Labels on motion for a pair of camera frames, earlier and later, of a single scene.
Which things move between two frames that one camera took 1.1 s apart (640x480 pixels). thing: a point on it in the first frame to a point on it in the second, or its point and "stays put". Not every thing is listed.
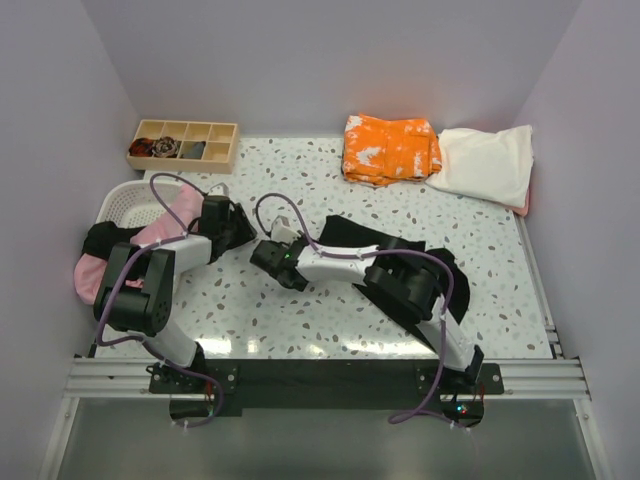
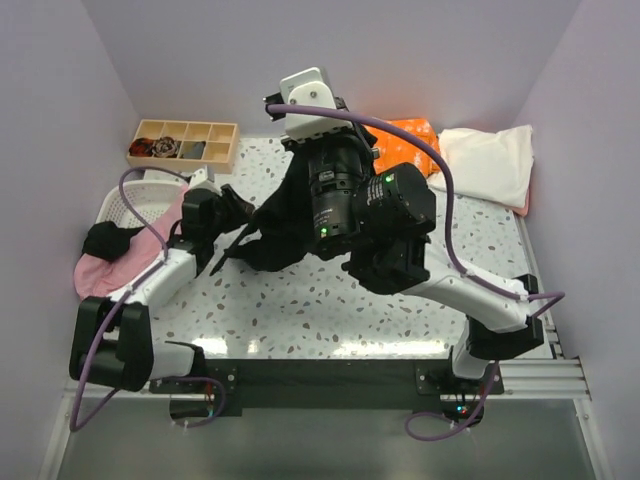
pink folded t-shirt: (524, 211) stays put
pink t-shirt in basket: (179, 215) stays put
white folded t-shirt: (492, 164) stays put
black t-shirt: (338, 231) to (282, 234)
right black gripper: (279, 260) to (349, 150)
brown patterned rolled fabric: (166, 147) stays put
